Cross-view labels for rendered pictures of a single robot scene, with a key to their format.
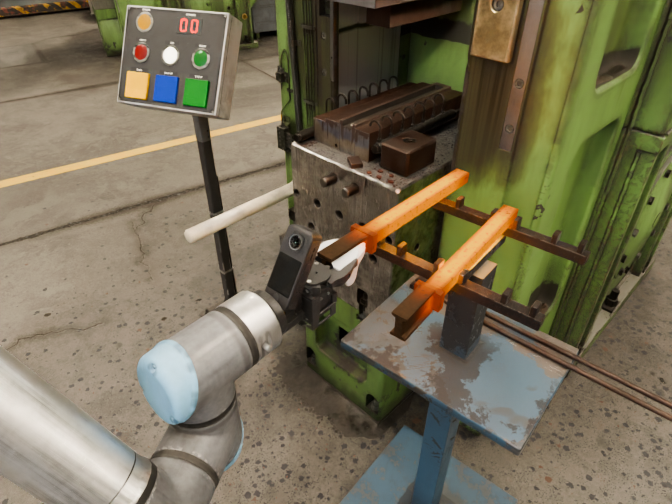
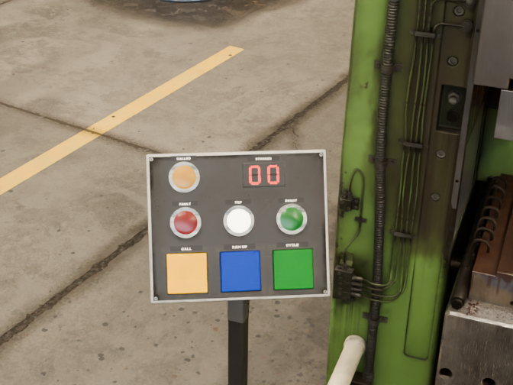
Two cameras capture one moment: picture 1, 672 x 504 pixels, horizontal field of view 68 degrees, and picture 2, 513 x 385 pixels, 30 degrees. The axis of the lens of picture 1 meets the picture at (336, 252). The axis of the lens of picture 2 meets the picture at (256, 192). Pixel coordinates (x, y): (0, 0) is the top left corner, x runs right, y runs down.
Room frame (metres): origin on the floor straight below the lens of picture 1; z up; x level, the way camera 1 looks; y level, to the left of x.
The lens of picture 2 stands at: (0.08, 1.10, 2.04)
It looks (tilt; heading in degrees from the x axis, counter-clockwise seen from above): 30 degrees down; 335
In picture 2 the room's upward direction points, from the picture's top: 1 degrees clockwise
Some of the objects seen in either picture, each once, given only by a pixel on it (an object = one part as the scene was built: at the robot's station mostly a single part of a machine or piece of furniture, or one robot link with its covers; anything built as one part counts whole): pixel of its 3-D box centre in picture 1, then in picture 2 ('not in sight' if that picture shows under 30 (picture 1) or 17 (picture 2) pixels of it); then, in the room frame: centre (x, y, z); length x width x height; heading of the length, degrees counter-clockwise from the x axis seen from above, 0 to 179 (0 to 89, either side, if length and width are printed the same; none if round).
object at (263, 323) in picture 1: (251, 326); not in sight; (0.48, 0.11, 1.01); 0.10 x 0.05 x 0.09; 49
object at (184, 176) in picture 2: (144, 21); (184, 176); (1.55, 0.55, 1.16); 0.05 x 0.03 x 0.04; 45
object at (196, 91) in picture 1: (196, 93); (292, 269); (1.40, 0.39, 1.01); 0.07 x 0.05 x 0.07; 70
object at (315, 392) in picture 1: (329, 383); not in sight; (1.19, 0.02, 0.01); 0.58 x 0.39 x 0.01; 45
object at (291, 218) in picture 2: (200, 58); (291, 218); (1.44, 0.38, 1.09); 0.05 x 0.03 x 0.04; 45
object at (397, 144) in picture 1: (408, 152); not in sight; (1.14, -0.18, 0.95); 0.12 x 0.08 x 0.06; 135
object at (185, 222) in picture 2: (141, 52); (185, 222); (1.51, 0.57, 1.09); 0.05 x 0.03 x 0.04; 45
